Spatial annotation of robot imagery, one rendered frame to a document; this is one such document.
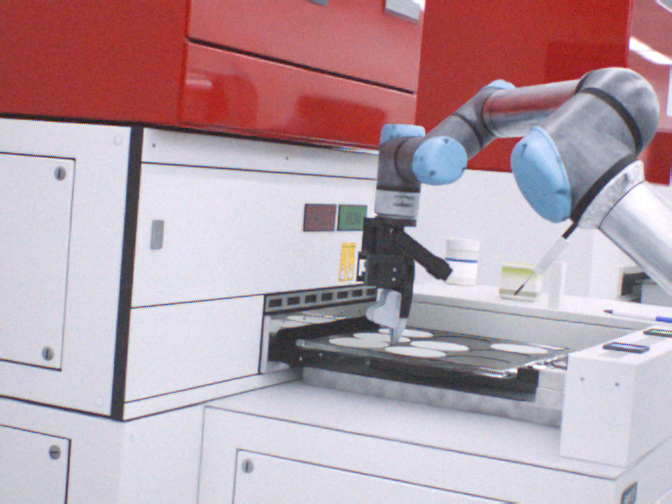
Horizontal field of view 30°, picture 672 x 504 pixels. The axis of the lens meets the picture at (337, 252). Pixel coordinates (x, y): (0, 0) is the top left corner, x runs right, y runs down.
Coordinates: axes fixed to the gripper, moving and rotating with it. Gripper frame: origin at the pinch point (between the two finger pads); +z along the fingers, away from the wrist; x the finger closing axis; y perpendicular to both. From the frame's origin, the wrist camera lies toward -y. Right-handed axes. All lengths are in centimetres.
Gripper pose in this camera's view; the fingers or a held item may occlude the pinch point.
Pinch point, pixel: (397, 336)
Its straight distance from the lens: 213.9
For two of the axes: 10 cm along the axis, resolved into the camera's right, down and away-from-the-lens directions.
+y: -9.6, -0.6, -2.6
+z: -0.8, 9.9, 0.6
